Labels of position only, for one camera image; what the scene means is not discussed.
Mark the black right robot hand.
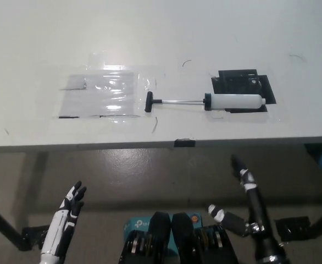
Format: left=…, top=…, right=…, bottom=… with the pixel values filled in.
left=207, top=154, right=272, bottom=237

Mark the white and black left hand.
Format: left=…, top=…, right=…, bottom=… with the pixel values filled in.
left=40, top=180, right=87, bottom=259

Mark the white air pump black handle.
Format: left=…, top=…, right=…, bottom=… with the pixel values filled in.
left=145, top=91, right=267, bottom=113

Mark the black ribbed robot torso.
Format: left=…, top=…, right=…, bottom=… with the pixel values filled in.
left=119, top=211, right=240, bottom=264

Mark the teal router box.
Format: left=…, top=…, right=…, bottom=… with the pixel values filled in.
left=123, top=212, right=204, bottom=252

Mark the black tape strip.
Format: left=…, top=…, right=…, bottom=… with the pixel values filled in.
left=174, top=139, right=196, bottom=147

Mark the clear taped plastic sheet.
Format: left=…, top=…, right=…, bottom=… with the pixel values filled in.
left=51, top=51, right=158, bottom=120

